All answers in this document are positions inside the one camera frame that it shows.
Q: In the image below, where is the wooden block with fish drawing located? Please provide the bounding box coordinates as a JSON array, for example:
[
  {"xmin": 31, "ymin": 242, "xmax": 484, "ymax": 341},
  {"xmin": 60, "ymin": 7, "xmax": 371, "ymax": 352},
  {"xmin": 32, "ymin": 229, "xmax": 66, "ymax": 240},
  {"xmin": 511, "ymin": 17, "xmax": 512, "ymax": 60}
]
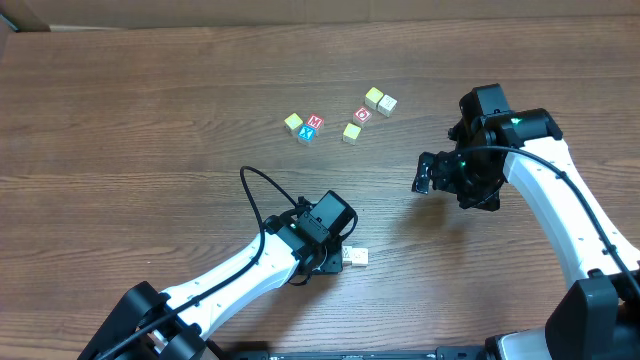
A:
[{"xmin": 350, "ymin": 248, "xmax": 369, "ymax": 267}]

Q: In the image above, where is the wooden block with M outline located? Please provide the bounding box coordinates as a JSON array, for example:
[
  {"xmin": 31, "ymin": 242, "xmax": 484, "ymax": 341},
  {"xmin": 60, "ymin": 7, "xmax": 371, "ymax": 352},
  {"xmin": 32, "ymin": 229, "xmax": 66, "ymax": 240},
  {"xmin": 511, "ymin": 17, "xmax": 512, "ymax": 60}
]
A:
[{"xmin": 342, "ymin": 246, "xmax": 353, "ymax": 266}]

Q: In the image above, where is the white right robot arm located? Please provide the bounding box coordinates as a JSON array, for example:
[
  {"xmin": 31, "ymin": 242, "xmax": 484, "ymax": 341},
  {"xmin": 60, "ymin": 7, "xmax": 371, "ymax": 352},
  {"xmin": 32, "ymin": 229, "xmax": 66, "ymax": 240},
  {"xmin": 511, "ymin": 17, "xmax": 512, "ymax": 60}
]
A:
[{"xmin": 412, "ymin": 84, "xmax": 639, "ymax": 360}]

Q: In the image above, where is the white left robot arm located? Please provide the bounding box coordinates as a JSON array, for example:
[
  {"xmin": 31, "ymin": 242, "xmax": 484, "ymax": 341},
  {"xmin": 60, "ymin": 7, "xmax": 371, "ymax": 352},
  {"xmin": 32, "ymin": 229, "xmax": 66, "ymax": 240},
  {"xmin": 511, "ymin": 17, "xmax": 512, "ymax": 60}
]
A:
[{"xmin": 80, "ymin": 191, "xmax": 358, "ymax": 359}]

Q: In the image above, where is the plain cream wooden block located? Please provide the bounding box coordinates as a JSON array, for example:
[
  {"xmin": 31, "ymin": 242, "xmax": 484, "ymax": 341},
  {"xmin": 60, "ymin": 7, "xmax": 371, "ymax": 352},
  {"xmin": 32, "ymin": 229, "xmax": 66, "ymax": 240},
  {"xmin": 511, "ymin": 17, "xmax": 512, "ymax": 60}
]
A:
[{"xmin": 377, "ymin": 94, "xmax": 398, "ymax": 117}]

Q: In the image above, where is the red faced wooden block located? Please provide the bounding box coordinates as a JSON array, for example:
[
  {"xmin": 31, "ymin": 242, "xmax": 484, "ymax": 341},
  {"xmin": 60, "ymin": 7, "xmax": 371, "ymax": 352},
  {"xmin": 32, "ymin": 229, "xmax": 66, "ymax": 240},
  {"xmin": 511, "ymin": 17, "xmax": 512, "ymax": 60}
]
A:
[{"xmin": 352, "ymin": 106, "xmax": 372, "ymax": 127}]

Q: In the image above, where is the yellow C wooden block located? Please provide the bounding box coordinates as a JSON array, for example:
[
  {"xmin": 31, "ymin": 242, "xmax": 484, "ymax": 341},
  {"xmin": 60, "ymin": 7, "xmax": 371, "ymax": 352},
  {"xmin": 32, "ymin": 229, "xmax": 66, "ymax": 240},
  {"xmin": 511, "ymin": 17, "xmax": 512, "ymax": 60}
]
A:
[{"xmin": 342, "ymin": 123, "xmax": 362, "ymax": 145}]

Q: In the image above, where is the yellow top wooden block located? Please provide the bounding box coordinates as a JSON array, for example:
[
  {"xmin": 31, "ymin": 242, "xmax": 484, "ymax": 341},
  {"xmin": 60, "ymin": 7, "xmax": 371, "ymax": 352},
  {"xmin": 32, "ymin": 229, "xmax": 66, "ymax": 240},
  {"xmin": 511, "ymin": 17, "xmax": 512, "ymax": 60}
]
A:
[{"xmin": 364, "ymin": 87, "xmax": 384, "ymax": 110}]

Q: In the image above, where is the blue X wooden block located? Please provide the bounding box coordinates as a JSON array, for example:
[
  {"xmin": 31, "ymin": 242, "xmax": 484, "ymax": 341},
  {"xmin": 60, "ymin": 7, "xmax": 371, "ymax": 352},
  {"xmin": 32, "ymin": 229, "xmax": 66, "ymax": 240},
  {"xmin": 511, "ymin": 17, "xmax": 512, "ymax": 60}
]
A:
[{"xmin": 297, "ymin": 125, "xmax": 317, "ymax": 146}]

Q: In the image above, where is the red M wooden block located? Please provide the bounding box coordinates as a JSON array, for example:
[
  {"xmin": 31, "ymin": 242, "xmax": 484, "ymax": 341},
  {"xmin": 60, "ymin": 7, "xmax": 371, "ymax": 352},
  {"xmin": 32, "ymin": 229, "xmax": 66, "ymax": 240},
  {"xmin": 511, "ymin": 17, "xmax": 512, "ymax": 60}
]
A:
[{"xmin": 306, "ymin": 113, "xmax": 325, "ymax": 133}]

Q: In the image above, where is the yellow L wooden block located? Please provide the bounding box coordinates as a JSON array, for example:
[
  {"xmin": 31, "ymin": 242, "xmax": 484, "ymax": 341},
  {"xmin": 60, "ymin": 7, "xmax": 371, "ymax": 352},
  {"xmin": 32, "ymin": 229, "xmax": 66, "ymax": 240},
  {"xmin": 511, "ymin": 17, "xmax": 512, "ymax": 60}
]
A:
[{"xmin": 284, "ymin": 113, "xmax": 304, "ymax": 136}]

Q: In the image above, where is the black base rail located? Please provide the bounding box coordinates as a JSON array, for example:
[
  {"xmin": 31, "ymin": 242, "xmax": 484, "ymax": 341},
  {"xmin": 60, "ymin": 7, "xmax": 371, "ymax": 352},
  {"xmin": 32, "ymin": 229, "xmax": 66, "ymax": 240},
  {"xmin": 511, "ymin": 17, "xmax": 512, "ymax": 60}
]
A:
[{"xmin": 207, "ymin": 340, "xmax": 498, "ymax": 360}]

